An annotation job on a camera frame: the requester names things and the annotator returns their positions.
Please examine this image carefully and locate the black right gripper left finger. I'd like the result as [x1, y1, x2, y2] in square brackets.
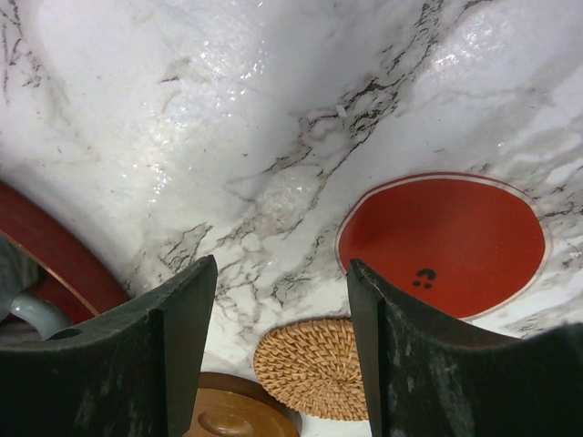
[1, 256, 217, 436]

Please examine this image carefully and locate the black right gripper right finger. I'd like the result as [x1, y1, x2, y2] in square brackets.
[347, 260, 582, 436]

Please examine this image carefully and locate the woven rattan coaster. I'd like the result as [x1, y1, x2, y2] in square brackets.
[253, 318, 368, 422]

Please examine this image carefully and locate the thin red round coaster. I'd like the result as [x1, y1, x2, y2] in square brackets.
[335, 172, 551, 320]

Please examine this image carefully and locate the dark red round tray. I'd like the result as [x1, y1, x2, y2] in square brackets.
[1, 183, 129, 324]

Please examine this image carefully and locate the dark green mug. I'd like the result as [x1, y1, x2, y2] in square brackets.
[1, 236, 72, 340]

